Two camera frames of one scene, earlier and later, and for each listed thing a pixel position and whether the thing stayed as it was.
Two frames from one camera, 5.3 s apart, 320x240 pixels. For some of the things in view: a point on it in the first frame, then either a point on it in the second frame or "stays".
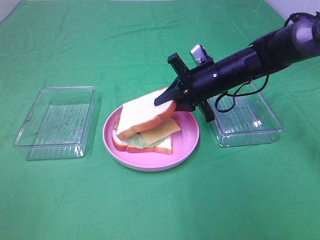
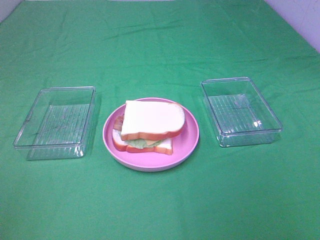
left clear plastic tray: (59, 124) stays
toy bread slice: (165, 146) stays
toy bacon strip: (177, 120) → (119, 120)
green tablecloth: (122, 48) stays
